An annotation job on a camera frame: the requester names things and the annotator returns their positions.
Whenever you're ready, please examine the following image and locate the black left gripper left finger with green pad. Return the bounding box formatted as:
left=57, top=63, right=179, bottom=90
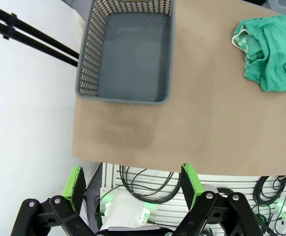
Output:
left=10, top=166, right=96, bottom=236

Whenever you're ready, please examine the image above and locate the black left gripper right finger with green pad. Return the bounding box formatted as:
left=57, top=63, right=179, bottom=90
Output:
left=172, top=162, right=265, bottom=236

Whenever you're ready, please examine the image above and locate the white backdrop sheet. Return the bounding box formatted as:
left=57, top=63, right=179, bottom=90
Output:
left=0, top=0, right=102, bottom=236

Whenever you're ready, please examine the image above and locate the empty gray plastic basket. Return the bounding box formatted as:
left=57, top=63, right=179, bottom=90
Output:
left=75, top=0, right=177, bottom=106

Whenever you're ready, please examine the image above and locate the green cloth garment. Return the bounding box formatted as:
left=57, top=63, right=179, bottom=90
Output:
left=232, top=14, right=286, bottom=92

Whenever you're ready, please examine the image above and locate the black cable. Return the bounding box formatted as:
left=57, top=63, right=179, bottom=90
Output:
left=253, top=176, right=286, bottom=206
left=119, top=166, right=175, bottom=197

